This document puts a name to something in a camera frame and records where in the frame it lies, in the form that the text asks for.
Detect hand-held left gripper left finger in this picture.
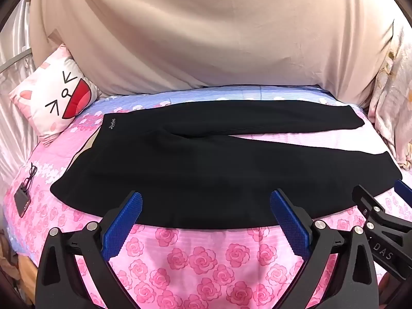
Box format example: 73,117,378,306
35,191,144,309

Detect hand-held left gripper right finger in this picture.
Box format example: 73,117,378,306
270,189,379,309

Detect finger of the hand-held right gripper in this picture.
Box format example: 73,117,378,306
394,179,412,201
352,184,412,234

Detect black pants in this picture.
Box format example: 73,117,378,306
50,100,401,230

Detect pink floral bed sheet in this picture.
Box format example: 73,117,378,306
3,84,412,309

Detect pale floral quilt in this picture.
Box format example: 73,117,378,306
367,19,412,171

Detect black eyeglasses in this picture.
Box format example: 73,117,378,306
24,162,38,189

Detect black phone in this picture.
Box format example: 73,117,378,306
13,187,31,218

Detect brown crumpled cloth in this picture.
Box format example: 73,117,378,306
0,228,37,306

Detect cat face pillow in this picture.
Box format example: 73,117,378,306
9,44,100,145

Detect white satin cloth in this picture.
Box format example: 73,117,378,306
0,0,44,181

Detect beige hanging cloth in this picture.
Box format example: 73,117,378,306
28,0,397,107

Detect grey metal bed rail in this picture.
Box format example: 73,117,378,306
0,49,33,73

